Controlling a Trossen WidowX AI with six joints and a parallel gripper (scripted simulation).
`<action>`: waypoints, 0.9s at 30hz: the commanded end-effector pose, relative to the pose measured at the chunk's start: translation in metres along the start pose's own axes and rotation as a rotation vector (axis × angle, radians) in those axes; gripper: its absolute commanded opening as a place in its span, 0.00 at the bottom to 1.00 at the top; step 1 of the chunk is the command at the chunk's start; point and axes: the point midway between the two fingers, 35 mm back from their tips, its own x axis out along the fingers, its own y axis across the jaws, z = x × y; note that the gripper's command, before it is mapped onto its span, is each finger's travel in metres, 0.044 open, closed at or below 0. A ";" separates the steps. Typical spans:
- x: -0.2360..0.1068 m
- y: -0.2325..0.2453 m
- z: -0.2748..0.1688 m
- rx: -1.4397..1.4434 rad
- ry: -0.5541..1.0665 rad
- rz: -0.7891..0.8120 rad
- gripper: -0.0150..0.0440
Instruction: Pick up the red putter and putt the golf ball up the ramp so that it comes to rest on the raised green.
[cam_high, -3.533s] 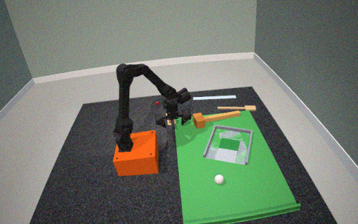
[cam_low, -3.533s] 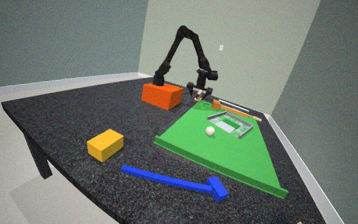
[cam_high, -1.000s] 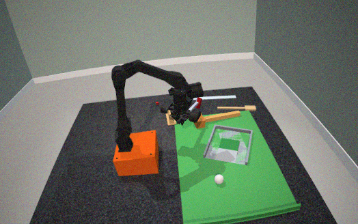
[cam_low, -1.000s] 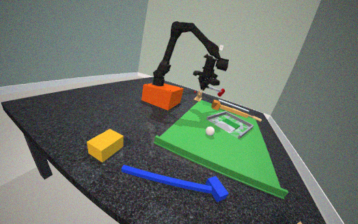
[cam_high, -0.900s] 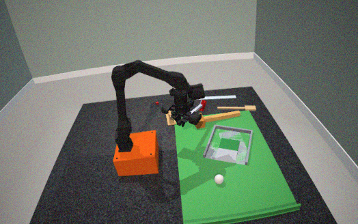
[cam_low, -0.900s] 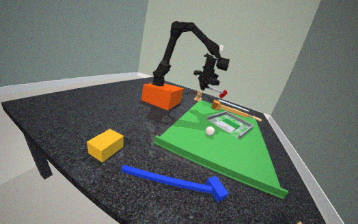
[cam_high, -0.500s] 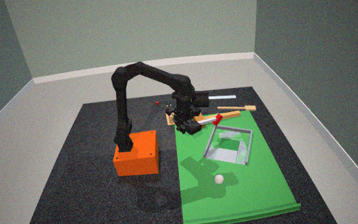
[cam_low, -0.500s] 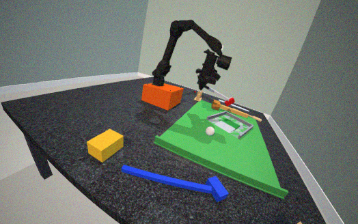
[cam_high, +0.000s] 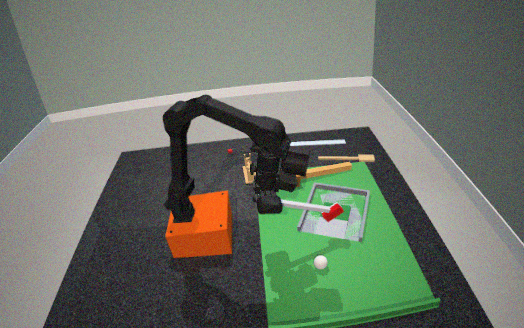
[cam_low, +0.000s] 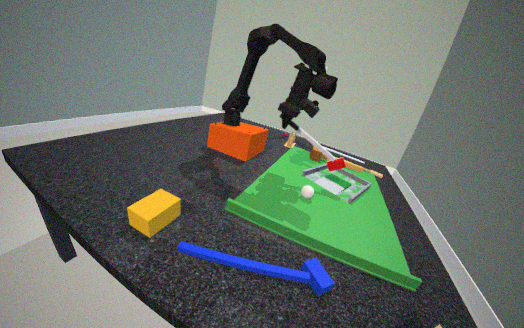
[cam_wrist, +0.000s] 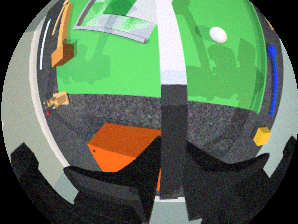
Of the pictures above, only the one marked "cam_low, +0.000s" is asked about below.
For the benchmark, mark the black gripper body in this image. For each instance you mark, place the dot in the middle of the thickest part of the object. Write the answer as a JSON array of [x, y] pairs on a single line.
[[296, 95]]

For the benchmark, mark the blue golf putter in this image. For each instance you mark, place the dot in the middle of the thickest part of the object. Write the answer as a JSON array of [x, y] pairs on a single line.
[[312, 271]]

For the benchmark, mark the white golf ball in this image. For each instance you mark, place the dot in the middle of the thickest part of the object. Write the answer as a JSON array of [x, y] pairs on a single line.
[[307, 192]]

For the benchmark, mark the green flat mat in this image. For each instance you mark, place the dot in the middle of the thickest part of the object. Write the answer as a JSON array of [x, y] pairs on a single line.
[[363, 226]]

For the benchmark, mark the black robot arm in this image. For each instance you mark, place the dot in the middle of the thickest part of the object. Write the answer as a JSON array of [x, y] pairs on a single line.
[[258, 43]]

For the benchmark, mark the yellow block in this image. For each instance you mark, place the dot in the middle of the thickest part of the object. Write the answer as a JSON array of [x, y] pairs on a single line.
[[154, 212]]

